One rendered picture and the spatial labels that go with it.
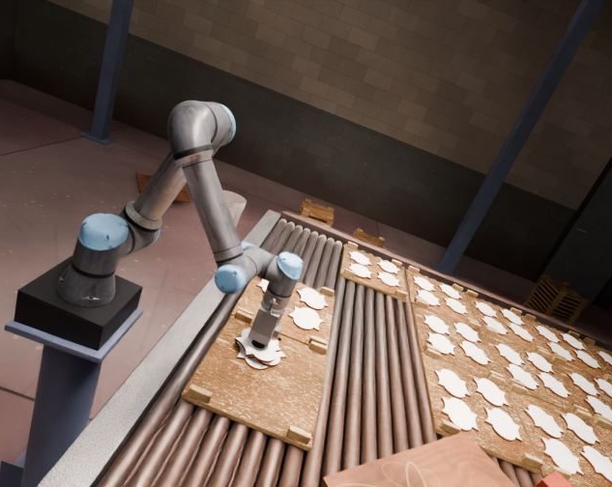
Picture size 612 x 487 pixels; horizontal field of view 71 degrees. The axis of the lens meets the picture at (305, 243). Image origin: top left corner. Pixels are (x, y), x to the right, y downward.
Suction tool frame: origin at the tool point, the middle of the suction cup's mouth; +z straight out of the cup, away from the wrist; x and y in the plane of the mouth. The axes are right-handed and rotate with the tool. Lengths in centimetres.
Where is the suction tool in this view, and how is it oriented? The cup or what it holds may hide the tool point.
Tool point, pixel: (257, 346)
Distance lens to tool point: 135.7
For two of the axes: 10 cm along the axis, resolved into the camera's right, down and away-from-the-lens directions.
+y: 2.3, -3.0, 9.3
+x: -9.1, -4.1, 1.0
